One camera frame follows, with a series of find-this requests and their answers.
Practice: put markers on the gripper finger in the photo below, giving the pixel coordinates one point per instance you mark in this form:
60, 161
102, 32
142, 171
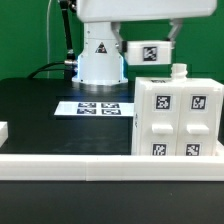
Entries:
121, 45
176, 25

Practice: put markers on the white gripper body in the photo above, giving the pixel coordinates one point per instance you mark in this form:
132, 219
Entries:
140, 10

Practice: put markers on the white cabinet top block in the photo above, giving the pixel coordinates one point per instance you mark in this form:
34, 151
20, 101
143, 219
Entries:
148, 52

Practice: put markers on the white cabinet door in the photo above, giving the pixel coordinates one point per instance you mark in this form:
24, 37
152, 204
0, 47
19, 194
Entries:
199, 118
160, 120

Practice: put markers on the white cabinet body box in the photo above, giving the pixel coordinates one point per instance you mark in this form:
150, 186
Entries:
178, 78

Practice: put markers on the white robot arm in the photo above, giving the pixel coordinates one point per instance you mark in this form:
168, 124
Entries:
105, 52

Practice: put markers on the white marker sheet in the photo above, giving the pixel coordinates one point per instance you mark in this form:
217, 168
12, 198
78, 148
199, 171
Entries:
107, 109

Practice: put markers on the white U-shaped frame fence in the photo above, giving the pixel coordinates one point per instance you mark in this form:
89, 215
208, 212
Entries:
113, 168

